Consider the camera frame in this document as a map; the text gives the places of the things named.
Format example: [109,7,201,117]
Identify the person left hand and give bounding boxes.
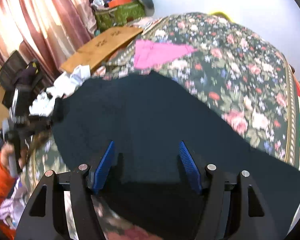
[0,143,27,171]

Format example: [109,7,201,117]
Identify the white crumpled cloth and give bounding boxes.
[29,65,91,116]

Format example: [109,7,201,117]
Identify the black pants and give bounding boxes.
[52,72,300,239]

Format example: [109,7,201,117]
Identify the green fabric storage box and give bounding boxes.
[95,1,145,32]

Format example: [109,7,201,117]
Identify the pink folded cloth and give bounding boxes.
[134,40,197,69]

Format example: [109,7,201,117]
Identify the orange sleeve left forearm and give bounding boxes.
[0,145,15,239]

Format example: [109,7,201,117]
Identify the orange box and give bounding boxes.
[108,0,133,8]

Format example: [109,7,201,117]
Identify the floral bed quilt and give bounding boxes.
[23,12,300,239]

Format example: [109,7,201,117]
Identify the pink striped curtain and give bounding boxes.
[0,0,97,80]

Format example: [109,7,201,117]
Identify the yellow curved tube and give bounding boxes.
[210,11,232,22]

